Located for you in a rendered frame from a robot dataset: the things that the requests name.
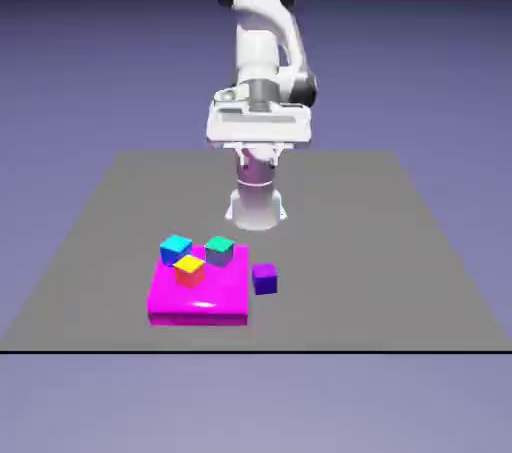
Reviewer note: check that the small purple cube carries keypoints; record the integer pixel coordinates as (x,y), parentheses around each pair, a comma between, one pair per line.
(264,279)

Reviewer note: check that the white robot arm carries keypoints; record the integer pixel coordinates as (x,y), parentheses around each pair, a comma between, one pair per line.
(256,21)

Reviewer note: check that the small green cube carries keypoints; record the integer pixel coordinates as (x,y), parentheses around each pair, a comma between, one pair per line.
(220,251)

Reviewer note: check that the small cyan cube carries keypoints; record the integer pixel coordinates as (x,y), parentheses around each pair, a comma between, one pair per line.
(175,248)

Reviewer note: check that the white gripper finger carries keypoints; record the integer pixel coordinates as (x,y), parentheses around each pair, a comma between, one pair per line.
(242,155)
(273,156)

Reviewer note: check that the large magenta box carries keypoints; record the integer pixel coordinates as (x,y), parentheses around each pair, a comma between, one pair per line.
(200,293)

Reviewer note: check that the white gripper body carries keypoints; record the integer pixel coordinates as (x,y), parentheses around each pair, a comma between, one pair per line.
(258,127)

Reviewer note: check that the small yellow cube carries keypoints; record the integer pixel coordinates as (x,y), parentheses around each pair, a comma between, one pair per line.
(189,271)

